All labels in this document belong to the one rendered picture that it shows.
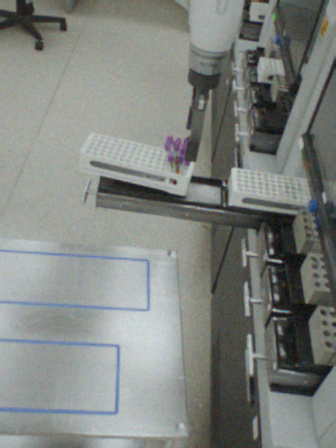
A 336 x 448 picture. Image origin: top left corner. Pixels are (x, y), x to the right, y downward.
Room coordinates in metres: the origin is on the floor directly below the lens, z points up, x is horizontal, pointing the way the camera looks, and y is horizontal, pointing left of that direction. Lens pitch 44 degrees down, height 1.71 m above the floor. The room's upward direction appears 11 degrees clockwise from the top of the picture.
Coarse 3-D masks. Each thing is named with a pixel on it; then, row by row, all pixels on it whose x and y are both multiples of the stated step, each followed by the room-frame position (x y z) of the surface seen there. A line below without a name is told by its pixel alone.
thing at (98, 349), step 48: (0, 240) 0.76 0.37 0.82; (0, 288) 0.63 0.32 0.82; (48, 288) 0.66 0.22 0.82; (96, 288) 0.68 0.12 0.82; (144, 288) 0.71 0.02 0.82; (0, 336) 0.52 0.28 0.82; (48, 336) 0.54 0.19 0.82; (96, 336) 0.57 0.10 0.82; (144, 336) 0.59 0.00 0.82; (0, 384) 0.43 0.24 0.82; (48, 384) 0.45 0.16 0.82; (96, 384) 0.46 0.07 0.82; (144, 384) 0.48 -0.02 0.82; (0, 432) 0.34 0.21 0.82; (48, 432) 0.36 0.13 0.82; (96, 432) 0.38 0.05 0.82; (144, 432) 0.39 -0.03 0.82
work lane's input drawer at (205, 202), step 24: (96, 192) 1.06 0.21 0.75; (120, 192) 1.02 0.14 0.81; (144, 192) 1.04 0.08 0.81; (192, 192) 1.08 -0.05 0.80; (216, 192) 1.10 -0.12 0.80; (168, 216) 1.01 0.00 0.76; (192, 216) 1.02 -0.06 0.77; (216, 216) 1.02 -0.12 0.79; (240, 216) 1.03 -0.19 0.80; (264, 216) 1.04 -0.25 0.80; (288, 216) 1.05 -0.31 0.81
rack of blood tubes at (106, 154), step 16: (96, 144) 1.11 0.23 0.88; (112, 144) 1.13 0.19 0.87; (128, 144) 1.15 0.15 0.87; (80, 160) 1.06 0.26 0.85; (96, 160) 1.06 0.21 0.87; (112, 160) 1.06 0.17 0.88; (128, 160) 1.07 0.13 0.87; (144, 160) 1.09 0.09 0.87; (160, 160) 1.11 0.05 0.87; (112, 176) 1.06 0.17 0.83; (128, 176) 1.05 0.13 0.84; (144, 176) 1.07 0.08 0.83; (160, 176) 1.07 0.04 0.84; (176, 176) 1.05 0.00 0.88; (176, 192) 1.05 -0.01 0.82
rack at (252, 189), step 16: (240, 176) 1.12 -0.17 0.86; (256, 176) 1.12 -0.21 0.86; (272, 176) 1.15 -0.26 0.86; (288, 176) 1.15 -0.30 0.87; (240, 192) 1.05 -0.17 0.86; (256, 192) 1.06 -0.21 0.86; (272, 192) 1.07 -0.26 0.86; (288, 192) 1.09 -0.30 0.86; (304, 192) 1.10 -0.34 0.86; (256, 208) 1.05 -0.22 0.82; (272, 208) 1.05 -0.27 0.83; (288, 208) 1.09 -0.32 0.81; (304, 208) 1.08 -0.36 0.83
